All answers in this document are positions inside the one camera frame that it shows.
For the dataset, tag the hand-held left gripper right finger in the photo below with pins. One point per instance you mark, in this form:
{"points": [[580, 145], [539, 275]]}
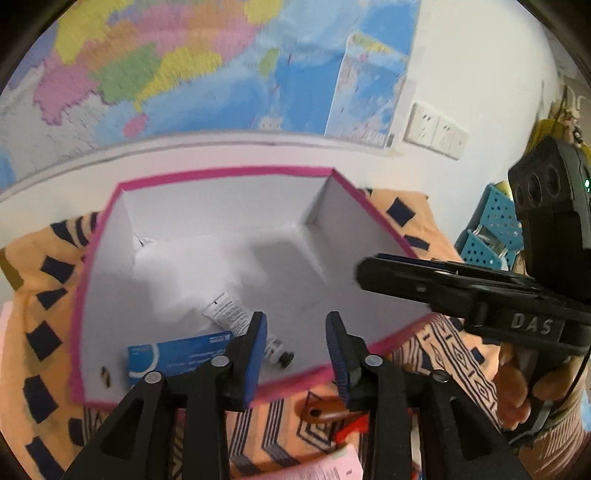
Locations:
{"points": [[336, 355]]}

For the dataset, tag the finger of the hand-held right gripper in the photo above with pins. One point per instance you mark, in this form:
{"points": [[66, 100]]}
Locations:
{"points": [[406, 286], [485, 273]]}

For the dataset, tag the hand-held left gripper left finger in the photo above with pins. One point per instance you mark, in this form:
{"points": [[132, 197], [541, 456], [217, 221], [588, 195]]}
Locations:
{"points": [[256, 355]]}

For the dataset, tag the brown wooden spoon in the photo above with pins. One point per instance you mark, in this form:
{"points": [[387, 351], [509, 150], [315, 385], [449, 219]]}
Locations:
{"points": [[318, 410]]}

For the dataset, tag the pink-edged white cardboard box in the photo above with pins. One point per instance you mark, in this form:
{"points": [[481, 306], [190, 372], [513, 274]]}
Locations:
{"points": [[231, 240]]}

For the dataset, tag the person's right forearm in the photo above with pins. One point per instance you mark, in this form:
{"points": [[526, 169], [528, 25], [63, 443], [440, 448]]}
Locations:
{"points": [[563, 443]]}

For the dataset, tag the person's right hand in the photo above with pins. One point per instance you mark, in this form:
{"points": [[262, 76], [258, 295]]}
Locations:
{"points": [[510, 387]]}

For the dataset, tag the white tube with black cap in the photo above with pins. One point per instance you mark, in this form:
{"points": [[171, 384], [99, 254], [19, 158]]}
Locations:
{"points": [[226, 314]]}

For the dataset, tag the blue perforated plastic basket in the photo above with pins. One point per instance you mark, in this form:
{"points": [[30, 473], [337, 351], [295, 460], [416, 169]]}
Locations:
{"points": [[496, 212]]}

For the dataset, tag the small red item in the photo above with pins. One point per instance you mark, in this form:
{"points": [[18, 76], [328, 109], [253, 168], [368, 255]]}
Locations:
{"points": [[353, 429]]}

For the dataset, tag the blue medicine box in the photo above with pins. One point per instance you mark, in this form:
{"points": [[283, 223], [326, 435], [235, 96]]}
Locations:
{"points": [[175, 357]]}

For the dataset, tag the yellow item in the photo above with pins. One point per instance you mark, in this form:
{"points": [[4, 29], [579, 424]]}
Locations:
{"points": [[549, 127]]}

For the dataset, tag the pink packet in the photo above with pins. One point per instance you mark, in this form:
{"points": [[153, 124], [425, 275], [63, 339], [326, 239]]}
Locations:
{"points": [[323, 468]]}

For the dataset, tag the orange patterned blanket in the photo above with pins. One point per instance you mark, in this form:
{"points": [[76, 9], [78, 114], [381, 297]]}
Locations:
{"points": [[41, 286]]}

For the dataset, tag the pink mat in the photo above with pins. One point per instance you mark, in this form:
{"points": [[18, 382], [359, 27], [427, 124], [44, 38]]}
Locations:
{"points": [[7, 350]]}

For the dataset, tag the white wall socket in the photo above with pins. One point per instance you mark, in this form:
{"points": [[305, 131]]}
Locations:
{"points": [[421, 124], [450, 138]]}

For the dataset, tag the colourful wall map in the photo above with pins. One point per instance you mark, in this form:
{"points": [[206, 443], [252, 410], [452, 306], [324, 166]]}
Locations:
{"points": [[184, 69]]}

